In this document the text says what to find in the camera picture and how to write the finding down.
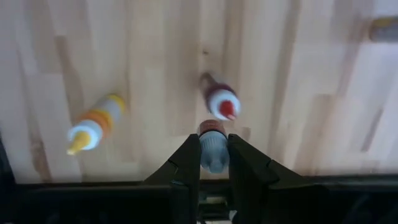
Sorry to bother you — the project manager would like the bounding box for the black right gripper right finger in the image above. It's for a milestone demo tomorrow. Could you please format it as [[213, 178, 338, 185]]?
[[229, 134, 312, 224]]

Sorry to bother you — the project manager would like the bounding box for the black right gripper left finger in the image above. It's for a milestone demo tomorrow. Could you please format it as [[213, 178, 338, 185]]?
[[144, 134, 201, 224]]

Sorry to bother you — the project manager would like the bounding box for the small orange-red bottle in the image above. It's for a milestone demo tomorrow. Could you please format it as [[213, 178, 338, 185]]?
[[197, 119, 231, 174]]

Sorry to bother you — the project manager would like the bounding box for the large dark red squeeze bottle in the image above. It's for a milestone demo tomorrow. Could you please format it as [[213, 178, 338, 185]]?
[[198, 72, 242, 121]]

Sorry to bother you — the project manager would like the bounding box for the large yellow squeeze bottle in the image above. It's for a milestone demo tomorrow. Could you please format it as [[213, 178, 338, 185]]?
[[66, 93, 127, 156]]

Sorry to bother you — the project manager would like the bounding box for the black aluminium table frame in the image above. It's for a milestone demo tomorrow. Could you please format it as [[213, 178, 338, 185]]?
[[0, 130, 398, 188]]

